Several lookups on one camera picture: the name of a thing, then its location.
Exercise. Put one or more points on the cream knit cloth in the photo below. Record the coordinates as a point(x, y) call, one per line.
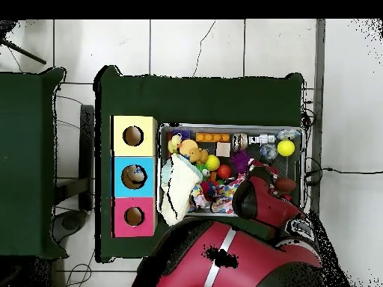
point(179, 188)

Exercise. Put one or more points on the multicolour polka dot cloth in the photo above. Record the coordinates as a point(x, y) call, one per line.
point(224, 190)

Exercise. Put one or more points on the open-top silver can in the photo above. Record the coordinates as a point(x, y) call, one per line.
point(239, 142)

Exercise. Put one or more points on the clear plastic blue label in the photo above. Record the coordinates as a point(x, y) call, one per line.
point(268, 152)

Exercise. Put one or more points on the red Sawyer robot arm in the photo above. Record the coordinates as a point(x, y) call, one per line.
point(263, 206)

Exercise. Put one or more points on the shallow clear mesh bin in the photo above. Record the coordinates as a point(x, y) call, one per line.
point(163, 134)

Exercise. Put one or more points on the wooden box with three holes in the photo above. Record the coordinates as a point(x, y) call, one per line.
point(133, 162)

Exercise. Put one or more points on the orange foam duck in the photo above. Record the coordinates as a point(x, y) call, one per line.
point(190, 149)

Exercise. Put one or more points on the small yellow ball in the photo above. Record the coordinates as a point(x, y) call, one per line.
point(212, 162)

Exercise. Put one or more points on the small yellow rubber duck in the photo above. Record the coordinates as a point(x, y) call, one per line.
point(173, 144)

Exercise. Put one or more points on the wooden cube block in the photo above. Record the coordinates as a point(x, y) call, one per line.
point(222, 149)

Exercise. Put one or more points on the small orange ball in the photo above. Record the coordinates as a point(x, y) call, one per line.
point(224, 171)

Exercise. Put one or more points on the purple googly-eyed monster toy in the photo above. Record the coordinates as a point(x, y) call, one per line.
point(241, 160)

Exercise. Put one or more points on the green cloth side table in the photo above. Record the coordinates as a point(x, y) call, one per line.
point(30, 173)

